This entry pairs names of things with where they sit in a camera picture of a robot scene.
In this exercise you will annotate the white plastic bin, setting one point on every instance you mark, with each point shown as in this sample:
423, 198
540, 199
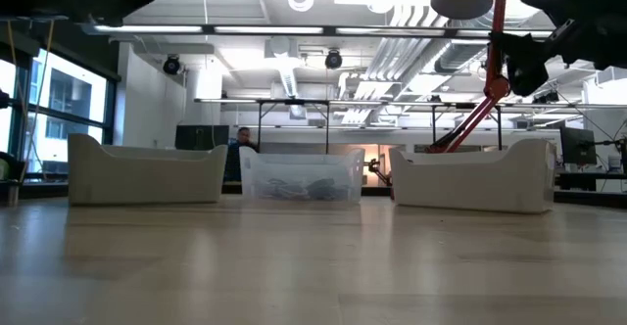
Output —
147, 178
490, 173

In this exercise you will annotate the clear plastic bin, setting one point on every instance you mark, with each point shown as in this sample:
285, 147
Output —
299, 163

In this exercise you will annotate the black monitor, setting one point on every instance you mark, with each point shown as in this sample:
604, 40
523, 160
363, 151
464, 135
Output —
578, 146
201, 137

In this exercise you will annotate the large window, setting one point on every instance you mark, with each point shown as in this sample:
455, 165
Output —
73, 95

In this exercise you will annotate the black desk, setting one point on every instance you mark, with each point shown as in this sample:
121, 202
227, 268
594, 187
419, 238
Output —
588, 180

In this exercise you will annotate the long ceiling light strip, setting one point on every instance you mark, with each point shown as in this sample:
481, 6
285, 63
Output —
269, 30

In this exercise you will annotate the person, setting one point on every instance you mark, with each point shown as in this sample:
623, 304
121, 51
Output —
240, 153

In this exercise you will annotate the black table frame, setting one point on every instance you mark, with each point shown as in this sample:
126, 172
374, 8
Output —
433, 124
327, 124

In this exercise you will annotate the black ceiling camera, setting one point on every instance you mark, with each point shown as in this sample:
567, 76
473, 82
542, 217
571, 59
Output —
333, 60
171, 65

